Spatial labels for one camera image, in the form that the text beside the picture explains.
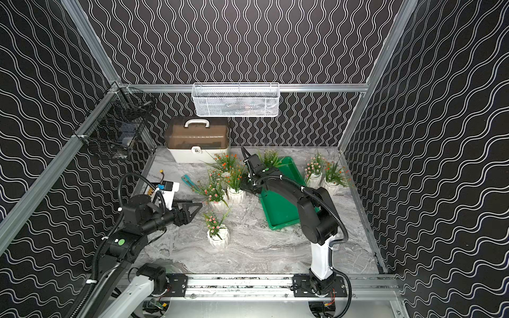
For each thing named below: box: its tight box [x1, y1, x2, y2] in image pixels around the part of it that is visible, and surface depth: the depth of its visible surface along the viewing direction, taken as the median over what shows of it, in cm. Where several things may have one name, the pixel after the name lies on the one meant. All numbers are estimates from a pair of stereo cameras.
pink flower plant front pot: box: [203, 210, 230, 250], surface depth 80 cm
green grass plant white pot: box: [257, 148, 285, 169], surface depth 100 cm
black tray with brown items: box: [145, 185, 156, 198], surface depth 102 cm
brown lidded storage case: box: [164, 116, 231, 164], surface depth 105 cm
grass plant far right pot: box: [323, 160, 348, 197], surface depth 97 cm
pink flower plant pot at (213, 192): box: [193, 169, 230, 212], surface depth 91 cm
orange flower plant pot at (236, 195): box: [225, 164, 248, 205], surface depth 96 cm
